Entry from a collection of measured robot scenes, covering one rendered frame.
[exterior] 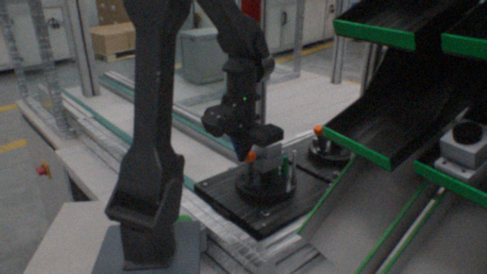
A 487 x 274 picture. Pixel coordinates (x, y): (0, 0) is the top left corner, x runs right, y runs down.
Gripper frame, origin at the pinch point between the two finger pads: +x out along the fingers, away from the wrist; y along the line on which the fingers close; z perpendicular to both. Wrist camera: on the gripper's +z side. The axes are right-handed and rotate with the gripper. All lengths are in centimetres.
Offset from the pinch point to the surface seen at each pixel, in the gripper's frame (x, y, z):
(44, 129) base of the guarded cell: 24, -96, 16
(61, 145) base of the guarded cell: 24, -78, 16
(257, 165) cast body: 5.7, 0.6, -4.0
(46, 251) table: 23.6, -24.6, 35.7
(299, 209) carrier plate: 12.6, 11.2, -6.4
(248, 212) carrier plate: 12.6, 4.9, 2.3
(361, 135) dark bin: -10.8, 25.3, -2.4
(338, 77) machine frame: 20, -60, -114
